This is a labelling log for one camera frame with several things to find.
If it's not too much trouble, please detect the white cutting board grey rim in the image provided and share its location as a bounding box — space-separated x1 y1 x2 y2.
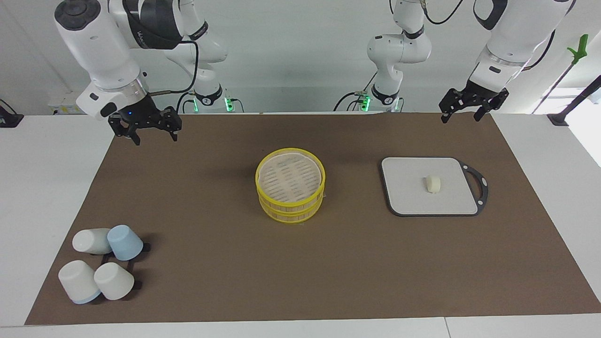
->
380 157 489 217

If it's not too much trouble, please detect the thin black rod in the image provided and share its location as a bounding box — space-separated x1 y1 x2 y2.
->
532 59 576 115

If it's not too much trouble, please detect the brown table mat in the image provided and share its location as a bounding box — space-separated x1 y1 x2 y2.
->
24 113 601 325

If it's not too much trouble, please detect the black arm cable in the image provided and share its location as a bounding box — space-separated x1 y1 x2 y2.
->
420 0 576 71
123 9 200 97

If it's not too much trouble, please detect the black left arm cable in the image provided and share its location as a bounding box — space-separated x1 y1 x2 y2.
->
420 0 576 71

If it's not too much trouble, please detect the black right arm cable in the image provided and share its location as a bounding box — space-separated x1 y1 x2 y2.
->
123 9 200 97

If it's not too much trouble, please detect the green clamp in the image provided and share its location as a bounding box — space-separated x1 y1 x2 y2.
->
567 34 589 65

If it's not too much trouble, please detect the black base cable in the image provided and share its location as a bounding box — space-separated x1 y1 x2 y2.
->
176 89 198 114
333 70 379 112

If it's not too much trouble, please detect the black desk object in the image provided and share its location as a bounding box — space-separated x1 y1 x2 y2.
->
0 99 24 128

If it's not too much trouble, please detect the yellow white box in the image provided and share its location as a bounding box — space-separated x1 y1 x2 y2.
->
47 92 86 115

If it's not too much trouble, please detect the black stand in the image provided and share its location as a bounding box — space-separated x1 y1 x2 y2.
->
547 75 601 127

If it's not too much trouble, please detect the yellow rimmed bamboo steamer basket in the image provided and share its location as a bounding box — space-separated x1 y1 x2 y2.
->
258 197 325 224

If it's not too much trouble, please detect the white cup with blue rim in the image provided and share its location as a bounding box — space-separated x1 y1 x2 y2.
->
58 260 101 305
72 228 113 255

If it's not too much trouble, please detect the light blue cup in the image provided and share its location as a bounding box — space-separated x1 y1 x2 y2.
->
107 225 144 261

